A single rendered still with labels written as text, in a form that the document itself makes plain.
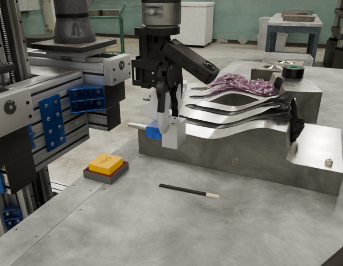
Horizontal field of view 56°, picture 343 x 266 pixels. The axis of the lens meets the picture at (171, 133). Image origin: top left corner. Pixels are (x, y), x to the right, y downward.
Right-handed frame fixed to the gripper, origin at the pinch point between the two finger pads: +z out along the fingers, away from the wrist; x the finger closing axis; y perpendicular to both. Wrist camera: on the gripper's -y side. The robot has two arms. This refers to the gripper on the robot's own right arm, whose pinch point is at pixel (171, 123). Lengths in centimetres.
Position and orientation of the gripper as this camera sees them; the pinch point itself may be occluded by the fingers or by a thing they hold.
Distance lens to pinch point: 70.2
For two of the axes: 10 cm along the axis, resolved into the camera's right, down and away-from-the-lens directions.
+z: 0.0, 9.1, 4.1
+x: -4.1, 3.7, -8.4
